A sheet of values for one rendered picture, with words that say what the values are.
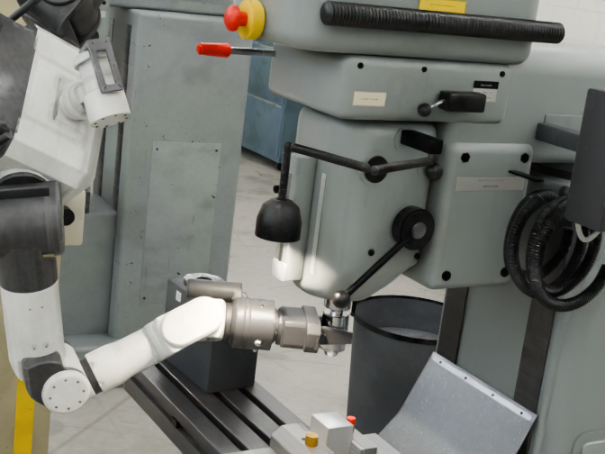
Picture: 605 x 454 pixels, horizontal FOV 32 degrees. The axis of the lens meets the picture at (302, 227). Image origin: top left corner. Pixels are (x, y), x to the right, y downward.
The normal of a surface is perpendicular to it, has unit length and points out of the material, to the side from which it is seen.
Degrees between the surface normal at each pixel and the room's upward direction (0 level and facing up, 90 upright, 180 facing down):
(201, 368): 90
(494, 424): 63
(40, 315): 97
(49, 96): 58
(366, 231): 90
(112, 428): 0
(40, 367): 97
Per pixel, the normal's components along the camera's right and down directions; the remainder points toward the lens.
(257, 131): -0.86, 0.03
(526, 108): 0.50, 0.28
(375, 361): -0.65, 0.18
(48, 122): 0.70, -0.30
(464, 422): -0.71, -0.41
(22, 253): 0.21, 0.42
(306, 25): -0.16, 0.23
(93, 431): 0.12, -0.96
